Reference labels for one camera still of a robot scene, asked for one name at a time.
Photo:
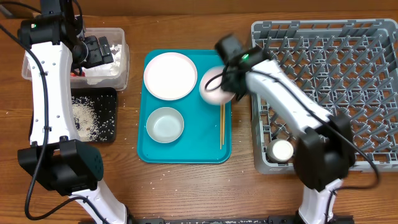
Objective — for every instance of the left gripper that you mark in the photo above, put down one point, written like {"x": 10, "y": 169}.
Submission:
{"x": 97, "y": 58}

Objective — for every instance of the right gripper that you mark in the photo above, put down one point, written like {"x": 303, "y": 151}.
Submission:
{"x": 229, "y": 84}

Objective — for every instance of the white tissue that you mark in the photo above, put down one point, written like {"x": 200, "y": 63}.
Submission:
{"x": 97, "y": 74}

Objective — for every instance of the pink bowl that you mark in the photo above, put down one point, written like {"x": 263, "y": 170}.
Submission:
{"x": 214, "y": 95}

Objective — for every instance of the large white plate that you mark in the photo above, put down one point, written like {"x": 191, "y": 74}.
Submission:
{"x": 170, "y": 76}

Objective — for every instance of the grey bowl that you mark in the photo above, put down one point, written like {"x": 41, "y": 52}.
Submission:
{"x": 165, "y": 125}

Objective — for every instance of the small white cup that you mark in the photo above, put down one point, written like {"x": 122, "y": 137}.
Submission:
{"x": 280, "y": 150}

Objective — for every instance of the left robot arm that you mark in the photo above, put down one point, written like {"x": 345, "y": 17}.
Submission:
{"x": 56, "y": 48}

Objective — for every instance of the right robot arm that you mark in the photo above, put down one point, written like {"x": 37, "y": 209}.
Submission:
{"x": 325, "y": 148}

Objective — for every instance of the grey dishwasher rack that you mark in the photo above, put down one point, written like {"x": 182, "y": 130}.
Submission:
{"x": 346, "y": 66}

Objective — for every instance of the clear plastic bin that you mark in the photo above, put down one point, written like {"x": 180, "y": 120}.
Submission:
{"x": 115, "y": 36}

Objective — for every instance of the red snack wrapper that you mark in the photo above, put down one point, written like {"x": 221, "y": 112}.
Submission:
{"x": 77, "y": 74}

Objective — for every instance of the black tray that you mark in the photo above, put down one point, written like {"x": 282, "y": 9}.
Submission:
{"x": 53, "y": 114}

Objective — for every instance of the teal serving tray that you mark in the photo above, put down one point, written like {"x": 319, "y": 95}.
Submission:
{"x": 200, "y": 140}

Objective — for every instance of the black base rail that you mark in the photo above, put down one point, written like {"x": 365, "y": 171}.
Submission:
{"x": 278, "y": 219}

